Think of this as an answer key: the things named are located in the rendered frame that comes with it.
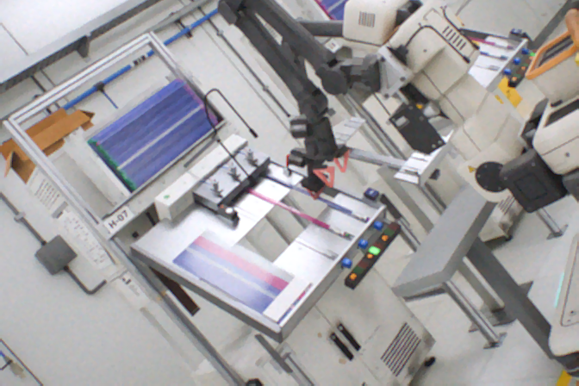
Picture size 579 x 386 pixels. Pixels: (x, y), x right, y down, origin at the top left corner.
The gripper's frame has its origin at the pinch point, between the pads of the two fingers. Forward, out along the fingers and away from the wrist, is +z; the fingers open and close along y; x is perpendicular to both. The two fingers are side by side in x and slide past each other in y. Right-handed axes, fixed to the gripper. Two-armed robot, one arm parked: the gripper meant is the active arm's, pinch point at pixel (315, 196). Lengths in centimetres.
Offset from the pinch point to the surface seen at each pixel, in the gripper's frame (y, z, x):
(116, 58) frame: 10, -40, -93
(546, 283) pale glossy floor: -45, 42, 84
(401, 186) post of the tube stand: -31.2, 7.6, 21.7
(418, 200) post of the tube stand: -33.5, 13.9, 28.6
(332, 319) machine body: 22.3, 38.6, 21.7
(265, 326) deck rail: 60, 1, 22
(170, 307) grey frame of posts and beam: 62, 22, -26
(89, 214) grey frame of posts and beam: 63, -10, -60
